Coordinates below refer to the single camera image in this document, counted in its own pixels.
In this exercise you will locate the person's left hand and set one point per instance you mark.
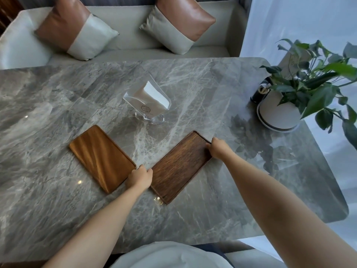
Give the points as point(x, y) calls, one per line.
point(138, 179)

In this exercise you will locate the dark wooden furniture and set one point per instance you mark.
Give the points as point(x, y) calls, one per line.
point(8, 9)

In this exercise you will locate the white paper napkins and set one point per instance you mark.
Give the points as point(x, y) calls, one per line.
point(149, 94)

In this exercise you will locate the green leafy plant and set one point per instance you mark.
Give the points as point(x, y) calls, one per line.
point(320, 94)

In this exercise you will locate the brown and grey cushion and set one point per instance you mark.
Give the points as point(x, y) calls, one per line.
point(178, 22)
point(75, 27)

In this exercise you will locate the clear acrylic napkin holder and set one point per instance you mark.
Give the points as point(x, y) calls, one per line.
point(147, 113)

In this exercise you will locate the white plant pot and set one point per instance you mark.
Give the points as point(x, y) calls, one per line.
point(276, 110)

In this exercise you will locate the beige sofa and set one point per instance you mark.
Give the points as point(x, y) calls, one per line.
point(131, 22)

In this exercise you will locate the person's right hand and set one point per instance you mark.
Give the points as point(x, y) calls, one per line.
point(220, 148)

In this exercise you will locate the person's left thumb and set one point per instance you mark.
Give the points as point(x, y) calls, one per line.
point(149, 173)

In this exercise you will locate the person's white shirt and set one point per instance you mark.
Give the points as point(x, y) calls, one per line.
point(167, 256)

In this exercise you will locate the person's right forearm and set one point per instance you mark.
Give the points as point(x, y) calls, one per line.
point(279, 209)

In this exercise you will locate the beige table card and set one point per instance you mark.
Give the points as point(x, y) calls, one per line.
point(291, 57)

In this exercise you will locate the light wooden tray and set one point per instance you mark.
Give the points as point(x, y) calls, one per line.
point(101, 157)

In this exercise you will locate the person's right thumb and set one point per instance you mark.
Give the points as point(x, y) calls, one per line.
point(209, 147)

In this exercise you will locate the person's left forearm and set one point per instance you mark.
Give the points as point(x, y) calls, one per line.
point(94, 234)

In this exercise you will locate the white pot saucer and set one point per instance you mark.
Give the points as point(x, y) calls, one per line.
point(269, 126)

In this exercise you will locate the black bottle with gold label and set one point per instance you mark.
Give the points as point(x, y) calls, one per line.
point(258, 93)

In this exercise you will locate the dark wooden tray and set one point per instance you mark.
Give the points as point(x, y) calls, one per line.
point(180, 167)

